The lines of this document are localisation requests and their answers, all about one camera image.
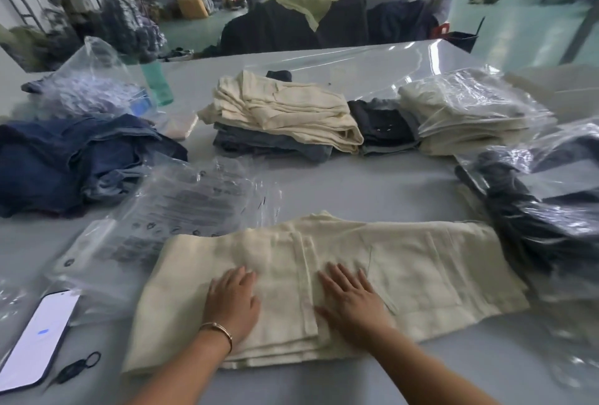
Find person's right hand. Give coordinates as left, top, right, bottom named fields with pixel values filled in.
left=314, top=262, right=397, bottom=350

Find clear bag with pale garment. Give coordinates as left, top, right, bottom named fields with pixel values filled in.
left=21, top=37, right=158, bottom=121

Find person's left forearm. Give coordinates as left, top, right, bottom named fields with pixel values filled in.
left=125, top=325, right=235, bottom=405

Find clear plastic sheet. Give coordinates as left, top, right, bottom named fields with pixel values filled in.
left=243, top=40, right=470, bottom=102

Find pile of dark garments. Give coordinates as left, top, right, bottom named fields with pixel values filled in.
left=219, top=0, right=441, bottom=57

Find person's right forearm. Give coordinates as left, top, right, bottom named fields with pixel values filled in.
left=369, top=325, right=502, bottom=405

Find gold bracelet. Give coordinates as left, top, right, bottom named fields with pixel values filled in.
left=198, top=322, right=234, bottom=354

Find dark folded garment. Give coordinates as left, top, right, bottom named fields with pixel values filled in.
left=348, top=98, right=423, bottom=156

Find grey denim folded garments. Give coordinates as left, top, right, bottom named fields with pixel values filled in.
left=213, top=121, right=334, bottom=162

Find hanging plaid garments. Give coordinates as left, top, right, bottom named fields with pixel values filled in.
left=100, top=0, right=168, bottom=65

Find stack of cream folded garments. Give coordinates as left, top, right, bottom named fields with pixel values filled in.
left=197, top=70, right=365, bottom=154

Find black thread snips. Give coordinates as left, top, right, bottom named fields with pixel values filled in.
left=44, top=351, right=102, bottom=391

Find green bottle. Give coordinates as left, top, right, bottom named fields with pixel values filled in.
left=140, top=61, right=175, bottom=107

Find smartphone with lit screen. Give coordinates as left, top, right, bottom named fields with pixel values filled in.
left=0, top=290, right=81, bottom=394

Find stack of printed clear bags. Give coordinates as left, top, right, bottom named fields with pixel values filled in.
left=44, top=157, right=282, bottom=322

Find pale yellow garment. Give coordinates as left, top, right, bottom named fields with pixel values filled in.
left=273, top=0, right=348, bottom=32

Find stack of bagged cream garments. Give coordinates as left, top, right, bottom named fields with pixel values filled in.
left=397, top=67, right=558, bottom=157

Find yellow bag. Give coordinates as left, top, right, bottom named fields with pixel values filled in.
left=175, top=0, right=210, bottom=21

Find cream garment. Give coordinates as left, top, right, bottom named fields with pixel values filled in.
left=123, top=212, right=530, bottom=375

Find pale pink pouch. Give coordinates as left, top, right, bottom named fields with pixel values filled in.
left=157, top=112, right=200, bottom=141

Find person's left hand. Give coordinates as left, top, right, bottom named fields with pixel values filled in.
left=201, top=265, right=261, bottom=348

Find stack of bagged dark garments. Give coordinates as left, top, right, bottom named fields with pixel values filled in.
left=454, top=120, right=599, bottom=300

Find empty clear plastic bag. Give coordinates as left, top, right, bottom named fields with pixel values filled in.
left=528, top=296, right=599, bottom=392
left=0, top=277, right=50, bottom=356

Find pile of blue denim garments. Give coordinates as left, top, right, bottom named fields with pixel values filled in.
left=0, top=113, right=189, bottom=219

